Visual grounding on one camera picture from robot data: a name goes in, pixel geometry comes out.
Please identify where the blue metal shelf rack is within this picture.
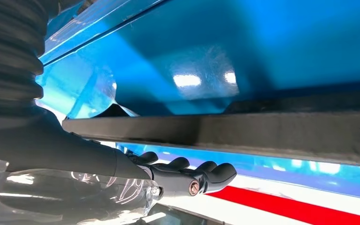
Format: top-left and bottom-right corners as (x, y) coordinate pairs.
(35, 0), (360, 203)

